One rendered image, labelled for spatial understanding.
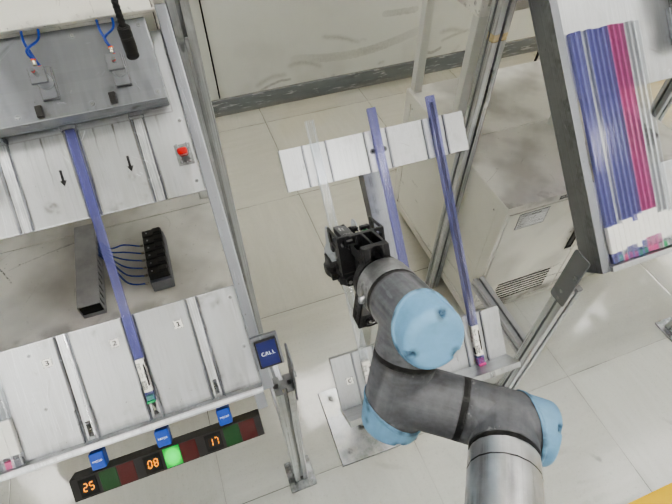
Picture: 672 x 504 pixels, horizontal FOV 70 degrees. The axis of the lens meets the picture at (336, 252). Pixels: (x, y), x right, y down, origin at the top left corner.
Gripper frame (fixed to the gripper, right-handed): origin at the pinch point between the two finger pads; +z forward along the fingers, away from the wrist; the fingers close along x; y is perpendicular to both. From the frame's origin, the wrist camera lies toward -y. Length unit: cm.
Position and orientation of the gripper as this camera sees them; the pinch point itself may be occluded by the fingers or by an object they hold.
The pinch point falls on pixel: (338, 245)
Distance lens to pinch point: 82.7
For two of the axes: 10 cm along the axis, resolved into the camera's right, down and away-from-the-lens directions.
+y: -1.5, -9.0, -4.0
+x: -9.4, 2.6, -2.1
